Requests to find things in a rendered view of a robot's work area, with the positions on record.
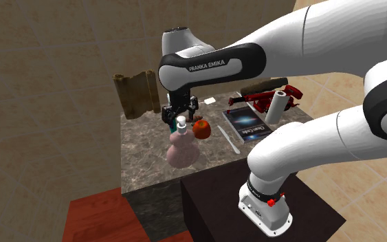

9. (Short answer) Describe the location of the white paper towel roll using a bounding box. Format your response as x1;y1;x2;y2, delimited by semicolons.
265;89;291;125

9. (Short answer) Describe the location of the dark robot stand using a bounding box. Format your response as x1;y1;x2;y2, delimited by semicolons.
179;157;346;242

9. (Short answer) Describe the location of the white knife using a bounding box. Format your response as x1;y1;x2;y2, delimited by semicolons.
217;125;241;155

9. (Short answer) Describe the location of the dark blue book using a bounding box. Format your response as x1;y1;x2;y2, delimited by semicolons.
221;106;275;145

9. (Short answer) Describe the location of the red-brown wooden cabinet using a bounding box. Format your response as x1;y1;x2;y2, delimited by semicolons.
61;186;195;242

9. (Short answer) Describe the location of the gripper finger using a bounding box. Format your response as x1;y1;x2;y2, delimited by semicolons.
187;96;199;122
161;104;176;131

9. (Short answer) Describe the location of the red apple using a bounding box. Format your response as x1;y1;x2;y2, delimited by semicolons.
192;119;212;140

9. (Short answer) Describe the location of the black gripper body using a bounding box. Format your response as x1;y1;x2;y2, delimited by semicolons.
168;87;193;113

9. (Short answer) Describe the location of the red hand tool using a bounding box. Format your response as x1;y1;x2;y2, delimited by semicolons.
228;85;304;113

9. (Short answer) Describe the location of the pink soap dispenser bottle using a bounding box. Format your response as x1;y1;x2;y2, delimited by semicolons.
166;115;201;169

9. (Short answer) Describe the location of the olive brown scroll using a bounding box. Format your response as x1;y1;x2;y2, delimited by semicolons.
112;69;162;121

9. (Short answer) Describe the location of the dark brown cylinder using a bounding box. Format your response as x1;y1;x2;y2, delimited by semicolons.
239;77;289;97

